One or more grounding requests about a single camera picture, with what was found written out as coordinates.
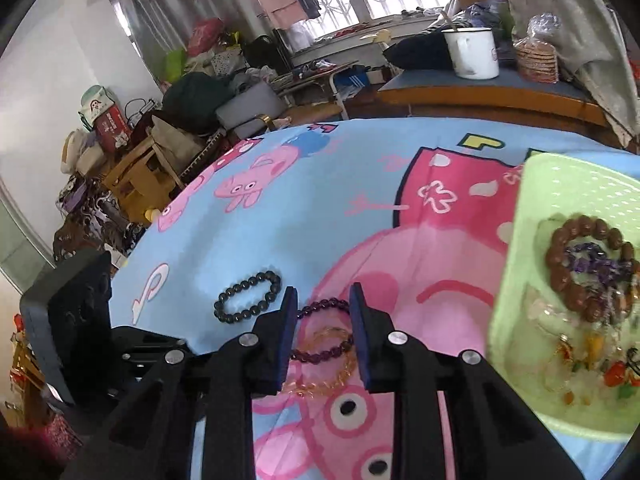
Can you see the cluttered low table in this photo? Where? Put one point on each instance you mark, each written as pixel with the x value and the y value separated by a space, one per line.
pixel 315 72

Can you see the green plastic basket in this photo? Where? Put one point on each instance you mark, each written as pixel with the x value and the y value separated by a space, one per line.
pixel 575 195

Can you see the bright green bag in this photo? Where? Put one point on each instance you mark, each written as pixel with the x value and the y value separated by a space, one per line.
pixel 176 65

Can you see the white enamel mug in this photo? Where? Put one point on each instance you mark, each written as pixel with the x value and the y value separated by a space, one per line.
pixel 472 52

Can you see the woven wicker basket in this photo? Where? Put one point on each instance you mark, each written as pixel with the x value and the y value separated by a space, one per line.
pixel 537 62

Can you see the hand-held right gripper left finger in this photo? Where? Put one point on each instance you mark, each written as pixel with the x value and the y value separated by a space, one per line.
pixel 282 340

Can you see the wooden desk blue top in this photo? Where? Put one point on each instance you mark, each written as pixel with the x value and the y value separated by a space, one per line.
pixel 475 92

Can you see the black cloth bundle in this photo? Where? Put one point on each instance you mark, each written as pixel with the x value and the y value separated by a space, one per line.
pixel 415 52

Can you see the clear plastic bag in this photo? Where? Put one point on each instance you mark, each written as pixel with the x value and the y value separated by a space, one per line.
pixel 545 27

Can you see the wooden stool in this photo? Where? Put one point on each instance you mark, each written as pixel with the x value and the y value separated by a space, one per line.
pixel 135 175

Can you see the dark green backpack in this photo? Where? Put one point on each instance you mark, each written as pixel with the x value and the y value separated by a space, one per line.
pixel 197 100

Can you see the black bag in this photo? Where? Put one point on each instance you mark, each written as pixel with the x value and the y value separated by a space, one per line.
pixel 265 52

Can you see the red bag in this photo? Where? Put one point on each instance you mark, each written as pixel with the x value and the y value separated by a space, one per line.
pixel 205 35

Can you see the red printed carton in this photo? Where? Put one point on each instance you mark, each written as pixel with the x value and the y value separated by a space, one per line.
pixel 114 130

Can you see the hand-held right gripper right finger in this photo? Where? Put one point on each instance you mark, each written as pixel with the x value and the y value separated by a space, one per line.
pixel 362 340

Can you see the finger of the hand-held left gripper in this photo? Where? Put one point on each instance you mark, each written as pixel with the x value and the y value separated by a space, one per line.
pixel 37 340

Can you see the blue striped shoebox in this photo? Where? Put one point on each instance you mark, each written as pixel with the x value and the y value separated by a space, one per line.
pixel 350 82

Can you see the grey cloth garment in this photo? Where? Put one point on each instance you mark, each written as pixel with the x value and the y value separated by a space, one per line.
pixel 575 20

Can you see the blue pink cartoon printed blanket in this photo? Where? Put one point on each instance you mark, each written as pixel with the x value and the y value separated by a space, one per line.
pixel 350 185

